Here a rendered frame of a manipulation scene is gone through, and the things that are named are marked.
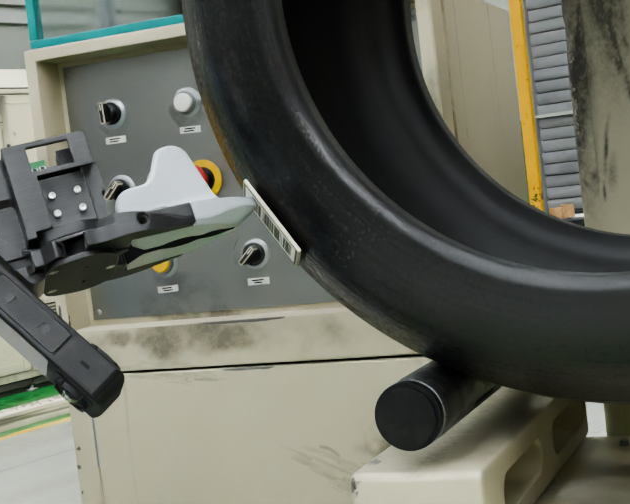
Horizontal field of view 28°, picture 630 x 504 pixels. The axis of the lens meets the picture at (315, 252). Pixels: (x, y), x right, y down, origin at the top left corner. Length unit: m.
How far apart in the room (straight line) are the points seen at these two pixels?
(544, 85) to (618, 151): 9.68
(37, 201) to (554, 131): 10.06
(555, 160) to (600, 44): 9.65
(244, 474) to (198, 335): 0.18
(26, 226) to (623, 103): 0.56
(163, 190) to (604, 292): 0.28
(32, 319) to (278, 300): 0.83
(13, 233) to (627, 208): 0.56
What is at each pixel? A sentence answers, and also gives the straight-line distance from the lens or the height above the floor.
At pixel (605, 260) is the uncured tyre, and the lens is 1.03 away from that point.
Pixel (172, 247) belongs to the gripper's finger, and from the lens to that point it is 0.82.
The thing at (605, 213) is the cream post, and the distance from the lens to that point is 1.13.
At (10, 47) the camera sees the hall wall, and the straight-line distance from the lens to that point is 11.28.
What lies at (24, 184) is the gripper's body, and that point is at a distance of 0.78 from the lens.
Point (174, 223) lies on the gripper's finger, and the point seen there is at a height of 1.04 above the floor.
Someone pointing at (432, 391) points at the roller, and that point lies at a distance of 0.80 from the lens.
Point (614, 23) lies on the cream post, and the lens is 1.13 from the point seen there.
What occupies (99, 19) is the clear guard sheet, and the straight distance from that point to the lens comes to 1.66.
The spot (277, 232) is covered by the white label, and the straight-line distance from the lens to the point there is 0.82.
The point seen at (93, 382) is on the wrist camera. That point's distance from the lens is 0.76.
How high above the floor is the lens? 1.05
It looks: 3 degrees down
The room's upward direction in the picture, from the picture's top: 7 degrees counter-clockwise
